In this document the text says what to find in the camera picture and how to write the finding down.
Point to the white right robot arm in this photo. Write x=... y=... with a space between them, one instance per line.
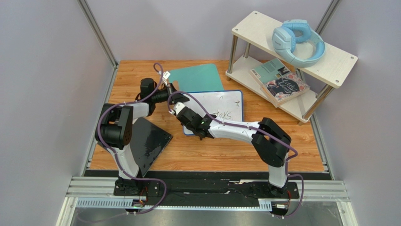
x=270 y=141

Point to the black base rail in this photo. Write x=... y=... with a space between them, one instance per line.
x=206 y=189

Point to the teal book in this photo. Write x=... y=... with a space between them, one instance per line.
x=269 y=71

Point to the floral dark book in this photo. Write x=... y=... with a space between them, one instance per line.
x=284 y=89

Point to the teal cutting board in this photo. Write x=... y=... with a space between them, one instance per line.
x=200 y=78

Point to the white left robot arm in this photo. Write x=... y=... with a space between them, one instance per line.
x=114 y=129

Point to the blue-framed whiteboard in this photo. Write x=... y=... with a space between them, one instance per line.
x=227 y=104

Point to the black square plate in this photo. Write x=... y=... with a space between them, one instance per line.
x=147 y=142

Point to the white two-tier shelf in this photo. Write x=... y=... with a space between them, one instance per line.
x=256 y=30

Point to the light blue headphones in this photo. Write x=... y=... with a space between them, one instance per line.
x=293 y=32

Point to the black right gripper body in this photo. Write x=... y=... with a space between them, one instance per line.
x=186 y=114

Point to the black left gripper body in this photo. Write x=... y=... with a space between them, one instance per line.
x=162 y=96

